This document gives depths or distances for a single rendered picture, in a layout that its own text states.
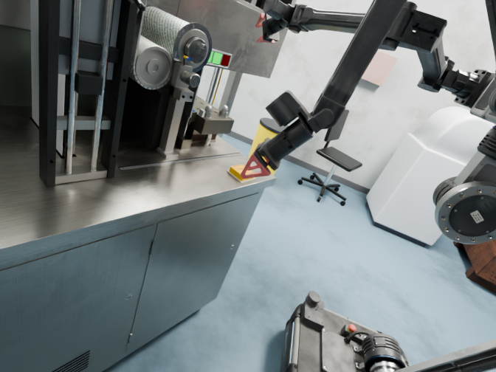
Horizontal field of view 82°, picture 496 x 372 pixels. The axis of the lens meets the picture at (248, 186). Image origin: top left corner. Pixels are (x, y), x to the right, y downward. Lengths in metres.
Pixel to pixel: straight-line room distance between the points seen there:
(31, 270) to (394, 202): 3.11
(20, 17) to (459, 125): 3.13
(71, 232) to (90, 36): 0.41
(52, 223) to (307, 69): 3.42
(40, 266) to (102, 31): 0.52
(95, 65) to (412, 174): 2.96
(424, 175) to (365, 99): 1.19
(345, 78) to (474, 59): 3.51
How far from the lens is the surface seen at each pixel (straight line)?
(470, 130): 3.33
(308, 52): 3.80
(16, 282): 0.79
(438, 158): 3.28
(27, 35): 1.17
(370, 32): 0.68
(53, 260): 0.78
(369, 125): 3.95
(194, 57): 0.98
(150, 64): 0.94
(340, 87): 0.67
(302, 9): 1.17
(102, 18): 0.74
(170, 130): 1.00
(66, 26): 0.72
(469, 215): 1.07
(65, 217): 0.73
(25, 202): 0.77
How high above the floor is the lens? 1.37
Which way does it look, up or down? 28 degrees down
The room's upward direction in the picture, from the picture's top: 22 degrees clockwise
